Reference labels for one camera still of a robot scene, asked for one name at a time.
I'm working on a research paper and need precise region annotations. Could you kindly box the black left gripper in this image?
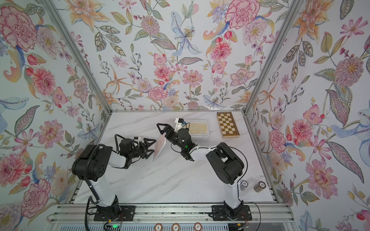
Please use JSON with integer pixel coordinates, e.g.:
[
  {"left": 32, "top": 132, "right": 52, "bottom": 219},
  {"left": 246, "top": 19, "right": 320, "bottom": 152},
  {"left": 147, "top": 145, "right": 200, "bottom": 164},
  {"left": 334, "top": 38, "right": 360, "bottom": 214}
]
[{"left": 127, "top": 139, "right": 155, "bottom": 161}]

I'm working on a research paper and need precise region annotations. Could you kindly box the aluminium frame post right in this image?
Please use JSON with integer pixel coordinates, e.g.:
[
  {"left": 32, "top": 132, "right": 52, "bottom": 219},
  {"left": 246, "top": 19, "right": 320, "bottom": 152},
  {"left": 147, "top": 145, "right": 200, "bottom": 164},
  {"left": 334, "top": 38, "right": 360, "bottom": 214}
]
[{"left": 243, "top": 1, "right": 304, "bottom": 115}]

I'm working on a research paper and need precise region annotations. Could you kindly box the pink keyboard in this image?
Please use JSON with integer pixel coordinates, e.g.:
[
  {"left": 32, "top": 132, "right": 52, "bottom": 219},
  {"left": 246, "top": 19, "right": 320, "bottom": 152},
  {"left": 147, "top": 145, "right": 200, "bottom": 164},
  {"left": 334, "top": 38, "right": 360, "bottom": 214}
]
[{"left": 153, "top": 134, "right": 167, "bottom": 161}]

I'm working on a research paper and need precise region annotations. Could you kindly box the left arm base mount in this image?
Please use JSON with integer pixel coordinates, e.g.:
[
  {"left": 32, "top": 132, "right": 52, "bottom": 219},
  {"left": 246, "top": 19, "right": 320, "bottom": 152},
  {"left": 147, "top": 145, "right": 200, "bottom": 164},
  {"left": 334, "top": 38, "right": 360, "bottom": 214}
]
[{"left": 93, "top": 196, "right": 136, "bottom": 221}]

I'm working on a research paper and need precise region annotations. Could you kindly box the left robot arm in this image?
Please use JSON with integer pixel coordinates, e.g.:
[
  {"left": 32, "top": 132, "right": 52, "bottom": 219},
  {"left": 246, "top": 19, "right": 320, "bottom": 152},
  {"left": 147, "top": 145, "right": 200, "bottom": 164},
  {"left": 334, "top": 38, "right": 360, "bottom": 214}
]
[{"left": 72, "top": 134, "right": 156, "bottom": 208}]

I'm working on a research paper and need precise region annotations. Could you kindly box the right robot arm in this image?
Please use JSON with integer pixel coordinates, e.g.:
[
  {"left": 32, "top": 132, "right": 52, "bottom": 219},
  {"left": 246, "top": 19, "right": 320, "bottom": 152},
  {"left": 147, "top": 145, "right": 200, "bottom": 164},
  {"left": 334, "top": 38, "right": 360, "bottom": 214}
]
[{"left": 157, "top": 123, "right": 245, "bottom": 209}]

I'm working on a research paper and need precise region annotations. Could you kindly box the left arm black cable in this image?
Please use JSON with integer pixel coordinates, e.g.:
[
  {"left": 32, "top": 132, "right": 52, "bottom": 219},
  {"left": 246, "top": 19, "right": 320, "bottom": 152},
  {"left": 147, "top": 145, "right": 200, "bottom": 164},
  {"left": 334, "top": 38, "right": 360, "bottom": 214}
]
[{"left": 114, "top": 133, "right": 126, "bottom": 152}]

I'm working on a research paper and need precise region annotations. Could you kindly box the aluminium front rail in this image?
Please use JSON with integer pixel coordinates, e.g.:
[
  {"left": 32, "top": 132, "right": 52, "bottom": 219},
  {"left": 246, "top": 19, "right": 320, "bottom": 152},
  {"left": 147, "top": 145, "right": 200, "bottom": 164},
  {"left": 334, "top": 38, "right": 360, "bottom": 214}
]
[{"left": 46, "top": 203, "right": 294, "bottom": 224}]

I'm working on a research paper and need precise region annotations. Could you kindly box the aluminium frame post left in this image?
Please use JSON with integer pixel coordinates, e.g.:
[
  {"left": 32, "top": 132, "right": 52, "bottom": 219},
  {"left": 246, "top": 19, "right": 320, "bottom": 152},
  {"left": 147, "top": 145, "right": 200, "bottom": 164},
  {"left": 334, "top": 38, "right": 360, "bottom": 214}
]
[{"left": 41, "top": 0, "right": 112, "bottom": 117}]

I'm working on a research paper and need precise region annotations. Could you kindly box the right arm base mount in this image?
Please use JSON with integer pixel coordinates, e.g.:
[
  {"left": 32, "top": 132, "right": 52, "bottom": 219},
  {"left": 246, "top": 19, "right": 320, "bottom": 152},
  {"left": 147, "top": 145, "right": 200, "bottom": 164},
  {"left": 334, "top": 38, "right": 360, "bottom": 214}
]
[{"left": 209, "top": 201, "right": 252, "bottom": 221}]

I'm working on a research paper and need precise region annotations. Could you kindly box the wooden chessboard box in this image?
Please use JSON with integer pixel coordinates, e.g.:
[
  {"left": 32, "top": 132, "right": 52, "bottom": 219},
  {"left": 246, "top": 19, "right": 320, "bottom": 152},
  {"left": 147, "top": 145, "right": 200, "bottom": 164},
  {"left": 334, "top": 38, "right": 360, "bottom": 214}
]
[{"left": 216, "top": 112, "right": 240, "bottom": 139}]

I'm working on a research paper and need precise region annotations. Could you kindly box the aluminium frame post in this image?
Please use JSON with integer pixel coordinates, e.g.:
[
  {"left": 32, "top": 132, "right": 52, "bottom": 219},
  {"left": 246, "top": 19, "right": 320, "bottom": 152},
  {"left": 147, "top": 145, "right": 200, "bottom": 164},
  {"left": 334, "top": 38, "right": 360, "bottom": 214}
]
[
  {"left": 41, "top": 0, "right": 112, "bottom": 117},
  {"left": 243, "top": 1, "right": 304, "bottom": 115}
]

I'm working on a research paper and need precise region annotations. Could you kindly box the yellow keyboard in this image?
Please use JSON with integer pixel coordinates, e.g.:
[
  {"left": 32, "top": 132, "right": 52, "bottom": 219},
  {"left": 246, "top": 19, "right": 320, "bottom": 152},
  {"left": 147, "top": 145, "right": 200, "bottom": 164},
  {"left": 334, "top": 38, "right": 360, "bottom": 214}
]
[{"left": 185, "top": 119, "right": 209, "bottom": 138}]

